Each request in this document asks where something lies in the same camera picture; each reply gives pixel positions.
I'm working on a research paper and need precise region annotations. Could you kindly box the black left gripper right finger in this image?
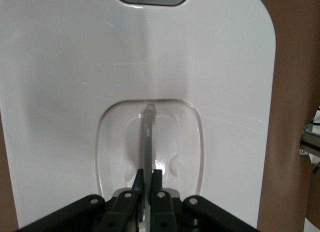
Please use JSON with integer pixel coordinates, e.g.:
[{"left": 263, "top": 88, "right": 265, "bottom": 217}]
[{"left": 150, "top": 168, "right": 180, "bottom": 232}]

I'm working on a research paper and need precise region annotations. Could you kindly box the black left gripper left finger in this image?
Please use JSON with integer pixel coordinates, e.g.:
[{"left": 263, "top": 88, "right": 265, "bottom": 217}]
[{"left": 98, "top": 168, "right": 145, "bottom": 232}]

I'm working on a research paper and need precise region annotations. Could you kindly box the white box lid grey handle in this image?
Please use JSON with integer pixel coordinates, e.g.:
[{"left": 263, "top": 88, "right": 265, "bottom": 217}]
[{"left": 0, "top": 0, "right": 279, "bottom": 232}]

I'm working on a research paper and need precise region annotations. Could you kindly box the aluminium camera mount post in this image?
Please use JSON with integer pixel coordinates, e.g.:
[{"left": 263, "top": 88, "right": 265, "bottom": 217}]
[{"left": 298, "top": 116, "right": 320, "bottom": 157}]

